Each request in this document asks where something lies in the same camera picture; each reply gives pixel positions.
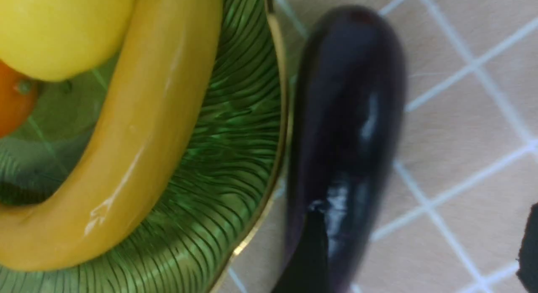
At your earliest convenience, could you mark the purple toy eggplant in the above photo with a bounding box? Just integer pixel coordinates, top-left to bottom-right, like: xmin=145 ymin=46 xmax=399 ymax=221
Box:
xmin=280 ymin=5 xmax=407 ymax=293

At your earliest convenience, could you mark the yellow toy lemon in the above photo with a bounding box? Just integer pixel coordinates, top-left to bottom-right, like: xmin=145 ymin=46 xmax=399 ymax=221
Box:
xmin=0 ymin=0 xmax=136 ymax=82

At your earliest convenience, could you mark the green glass plate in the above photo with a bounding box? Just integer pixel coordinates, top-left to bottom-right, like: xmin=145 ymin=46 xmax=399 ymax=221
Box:
xmin=1 ymin=0 xmax=288 ymax=293

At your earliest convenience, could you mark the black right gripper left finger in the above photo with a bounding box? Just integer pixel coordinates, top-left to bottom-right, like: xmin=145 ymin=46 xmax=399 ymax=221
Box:
xmin=272 ymin=212 xmax=331 ymax=293

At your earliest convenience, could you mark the checkered beige tablecloth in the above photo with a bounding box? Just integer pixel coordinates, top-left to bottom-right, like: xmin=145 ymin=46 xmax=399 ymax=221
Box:
xmin=219 ymin=0 xmax=538 ymax=293

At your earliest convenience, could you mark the yellow toy banana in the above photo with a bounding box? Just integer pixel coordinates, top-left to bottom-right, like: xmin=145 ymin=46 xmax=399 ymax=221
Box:
xmin=0 ymin=0 xmax=223 ymax=271

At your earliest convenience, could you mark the orange toy persimmon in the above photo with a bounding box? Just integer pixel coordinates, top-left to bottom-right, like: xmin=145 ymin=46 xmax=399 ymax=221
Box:
xmin=0 ymin=61 xmax=39 ymax=138

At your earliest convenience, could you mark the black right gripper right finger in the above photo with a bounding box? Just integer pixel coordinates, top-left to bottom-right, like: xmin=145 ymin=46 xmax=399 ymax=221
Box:
xmin=516 ymin=203 xmax=538 ymax=290

